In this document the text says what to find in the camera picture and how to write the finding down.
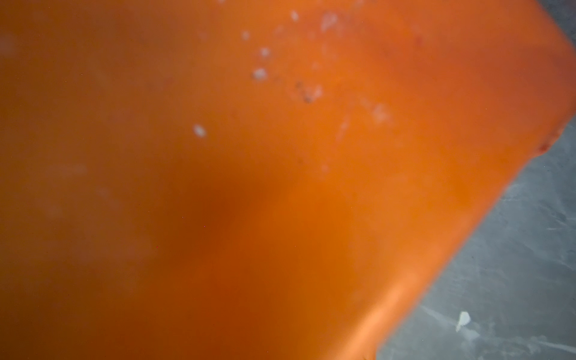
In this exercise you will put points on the yellow orange wrapping paper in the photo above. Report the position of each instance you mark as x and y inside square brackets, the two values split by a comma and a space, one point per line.
[255, 179]

